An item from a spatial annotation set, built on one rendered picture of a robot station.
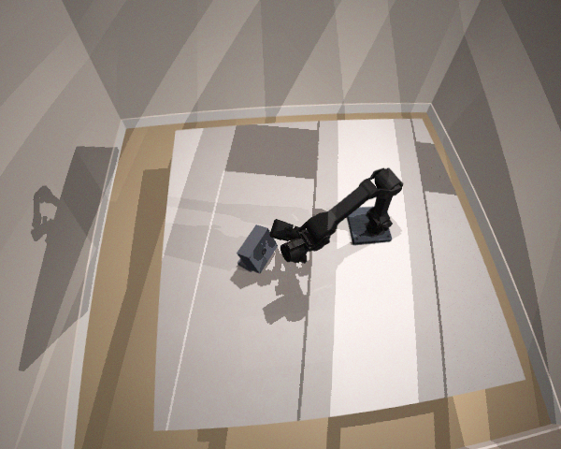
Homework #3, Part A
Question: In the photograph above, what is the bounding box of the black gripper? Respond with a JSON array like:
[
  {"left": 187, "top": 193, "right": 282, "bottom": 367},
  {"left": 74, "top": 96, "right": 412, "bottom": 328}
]
[{"left": 269, "top": 219, "right": 300, "bottom": 241}]

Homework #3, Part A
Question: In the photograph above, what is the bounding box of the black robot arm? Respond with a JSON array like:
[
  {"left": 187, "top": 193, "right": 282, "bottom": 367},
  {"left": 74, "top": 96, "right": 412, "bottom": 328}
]
[{"left": 280, "top": 167, "right": 403, "bottom": 264}]

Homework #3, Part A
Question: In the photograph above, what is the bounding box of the grey sloped panel with hole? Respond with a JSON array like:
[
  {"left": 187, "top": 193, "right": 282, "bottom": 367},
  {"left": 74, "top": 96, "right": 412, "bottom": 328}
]
[{"left": 237, "top": 225, "right": 278, "bottom": 274}]

